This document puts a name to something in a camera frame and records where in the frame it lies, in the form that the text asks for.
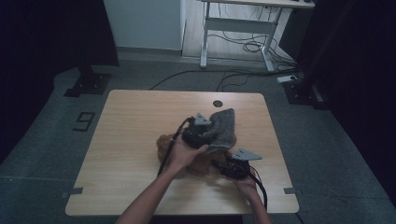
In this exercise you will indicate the grey tape strip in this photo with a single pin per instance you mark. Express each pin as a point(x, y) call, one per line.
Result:
point(73, 192)
point(291, 190)

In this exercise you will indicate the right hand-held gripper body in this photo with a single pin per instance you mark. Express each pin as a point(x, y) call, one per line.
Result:
point(238, 169)

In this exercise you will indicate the white desk frame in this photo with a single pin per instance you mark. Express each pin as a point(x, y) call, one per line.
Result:
point(236, 25)

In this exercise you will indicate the person's right hand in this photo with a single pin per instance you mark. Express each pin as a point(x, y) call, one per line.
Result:
point(247, 186)

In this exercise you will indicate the grey towel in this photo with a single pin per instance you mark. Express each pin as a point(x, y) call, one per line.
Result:
point(224, 130)

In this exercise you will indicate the dark curtain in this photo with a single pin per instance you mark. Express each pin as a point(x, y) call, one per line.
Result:
point(358, 77)
point(46, 46)

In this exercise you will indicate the person's left hand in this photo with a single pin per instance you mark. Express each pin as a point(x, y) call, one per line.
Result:
point(183, 155)

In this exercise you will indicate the white power strip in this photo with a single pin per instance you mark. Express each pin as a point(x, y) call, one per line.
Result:
point(287, 79)

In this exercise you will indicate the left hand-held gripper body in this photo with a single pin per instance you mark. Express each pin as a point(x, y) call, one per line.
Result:
point(196, 135)

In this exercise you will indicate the black stand base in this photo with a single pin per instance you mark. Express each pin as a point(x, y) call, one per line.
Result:
point(303, 93)
point(90, 82)

